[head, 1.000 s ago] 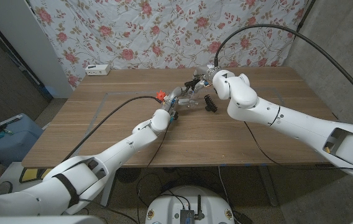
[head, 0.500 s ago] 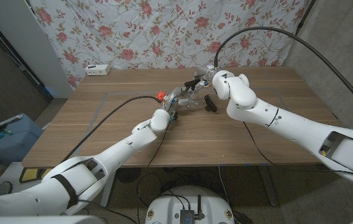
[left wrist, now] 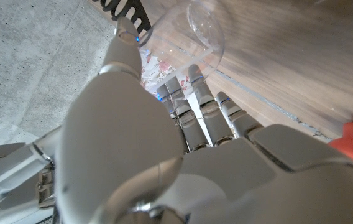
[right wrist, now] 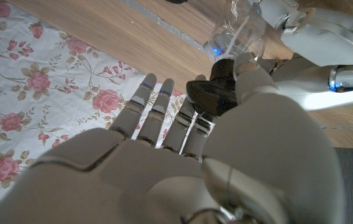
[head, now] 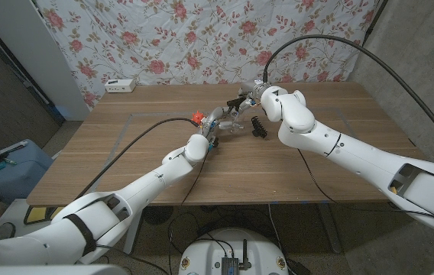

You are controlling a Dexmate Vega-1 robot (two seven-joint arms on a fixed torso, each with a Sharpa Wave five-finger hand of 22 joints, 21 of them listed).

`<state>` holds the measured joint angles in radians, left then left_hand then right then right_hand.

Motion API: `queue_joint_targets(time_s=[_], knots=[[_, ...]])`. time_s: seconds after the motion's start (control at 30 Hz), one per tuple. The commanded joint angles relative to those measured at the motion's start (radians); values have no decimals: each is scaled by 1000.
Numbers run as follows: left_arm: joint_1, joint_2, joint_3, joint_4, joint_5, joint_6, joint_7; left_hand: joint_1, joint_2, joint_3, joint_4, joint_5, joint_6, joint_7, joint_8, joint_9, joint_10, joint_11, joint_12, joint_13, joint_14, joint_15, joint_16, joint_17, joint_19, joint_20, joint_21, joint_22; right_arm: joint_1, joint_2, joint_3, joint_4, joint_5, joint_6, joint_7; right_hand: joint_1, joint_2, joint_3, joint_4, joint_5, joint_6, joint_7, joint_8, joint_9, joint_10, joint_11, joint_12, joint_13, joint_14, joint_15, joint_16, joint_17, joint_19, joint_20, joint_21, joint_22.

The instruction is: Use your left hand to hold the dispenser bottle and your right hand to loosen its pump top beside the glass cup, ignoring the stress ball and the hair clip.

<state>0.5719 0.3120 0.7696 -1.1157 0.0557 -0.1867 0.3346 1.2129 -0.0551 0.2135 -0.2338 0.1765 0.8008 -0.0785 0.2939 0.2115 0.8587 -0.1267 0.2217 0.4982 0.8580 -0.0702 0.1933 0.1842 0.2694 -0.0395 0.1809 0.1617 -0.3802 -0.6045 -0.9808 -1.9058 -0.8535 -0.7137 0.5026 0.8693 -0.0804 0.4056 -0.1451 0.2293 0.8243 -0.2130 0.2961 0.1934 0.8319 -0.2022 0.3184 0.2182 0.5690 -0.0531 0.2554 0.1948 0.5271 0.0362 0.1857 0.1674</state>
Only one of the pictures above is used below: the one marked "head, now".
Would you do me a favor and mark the grey table leg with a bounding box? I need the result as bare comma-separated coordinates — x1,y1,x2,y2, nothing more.
316,202,343,255

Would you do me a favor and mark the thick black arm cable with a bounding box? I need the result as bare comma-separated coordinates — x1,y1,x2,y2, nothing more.
75,117,202,199
262,34,434,157

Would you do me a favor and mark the white table leg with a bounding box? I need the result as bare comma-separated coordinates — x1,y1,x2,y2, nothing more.
122,208,144,257

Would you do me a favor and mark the white and black tool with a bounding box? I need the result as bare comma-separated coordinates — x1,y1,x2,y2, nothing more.
0,140,29,166

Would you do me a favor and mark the yellow and black item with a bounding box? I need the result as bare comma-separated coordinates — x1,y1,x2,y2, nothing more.
23,205,67,226

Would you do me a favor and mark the black pole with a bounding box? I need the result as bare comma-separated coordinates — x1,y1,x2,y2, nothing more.
361,0,388,49

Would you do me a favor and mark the floral backdrop cloth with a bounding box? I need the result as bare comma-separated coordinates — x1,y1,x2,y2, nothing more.
35,0,381,110

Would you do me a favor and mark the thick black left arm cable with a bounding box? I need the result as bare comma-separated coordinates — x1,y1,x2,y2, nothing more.
75,117,202,199

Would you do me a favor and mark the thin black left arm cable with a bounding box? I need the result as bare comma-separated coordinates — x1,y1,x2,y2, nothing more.
167,150,211,275

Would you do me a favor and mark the blue case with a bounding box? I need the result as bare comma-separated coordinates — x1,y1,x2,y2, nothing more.
0,138,55,205

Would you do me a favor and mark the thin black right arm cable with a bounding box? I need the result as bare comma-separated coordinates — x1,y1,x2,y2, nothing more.
296,147,434,219

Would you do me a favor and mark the orange spiky stress ball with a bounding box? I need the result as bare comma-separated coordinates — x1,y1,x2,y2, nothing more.
191,110,206,126

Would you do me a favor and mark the white power strip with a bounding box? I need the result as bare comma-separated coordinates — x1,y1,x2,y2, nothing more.
104,79,137,94

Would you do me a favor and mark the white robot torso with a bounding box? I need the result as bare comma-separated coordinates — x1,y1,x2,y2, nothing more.
0,263,130,275

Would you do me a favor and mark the black antenna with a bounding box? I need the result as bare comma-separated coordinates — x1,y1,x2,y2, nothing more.
239,239,251,271

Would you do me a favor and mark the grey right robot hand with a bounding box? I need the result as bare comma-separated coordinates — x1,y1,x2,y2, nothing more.
238,80,268,112

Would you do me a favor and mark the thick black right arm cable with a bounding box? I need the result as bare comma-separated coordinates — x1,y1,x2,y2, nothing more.
262,34,434,157

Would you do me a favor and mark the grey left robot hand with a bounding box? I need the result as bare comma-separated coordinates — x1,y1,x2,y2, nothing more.
200,105,246,141

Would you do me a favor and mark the clear plastic bottle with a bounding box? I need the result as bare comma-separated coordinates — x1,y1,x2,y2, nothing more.
220,108,245,134

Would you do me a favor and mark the white panel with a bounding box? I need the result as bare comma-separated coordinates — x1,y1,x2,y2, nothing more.
0,0,91,121

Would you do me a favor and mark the black hair clip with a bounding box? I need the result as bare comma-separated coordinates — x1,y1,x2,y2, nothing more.
251,115,268,139

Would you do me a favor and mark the black trigger spray top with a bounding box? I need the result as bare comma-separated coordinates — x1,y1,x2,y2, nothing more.
226,95,248,111

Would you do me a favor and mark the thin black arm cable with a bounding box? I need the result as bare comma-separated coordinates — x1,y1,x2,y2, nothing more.
296,147,434,219
167,150,211,275

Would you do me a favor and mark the black floor fan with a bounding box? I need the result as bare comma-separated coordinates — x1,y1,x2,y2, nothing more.
142,205,175,225

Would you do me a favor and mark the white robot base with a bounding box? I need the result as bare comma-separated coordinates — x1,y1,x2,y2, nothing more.
177,228,290,275

